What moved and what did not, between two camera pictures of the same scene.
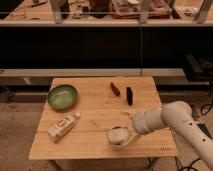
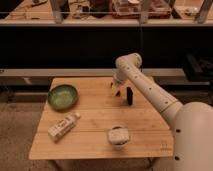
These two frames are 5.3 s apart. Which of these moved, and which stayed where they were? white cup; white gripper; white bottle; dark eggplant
Moved: white gripper
Stayed: white cup; dark eggplant; white bottle
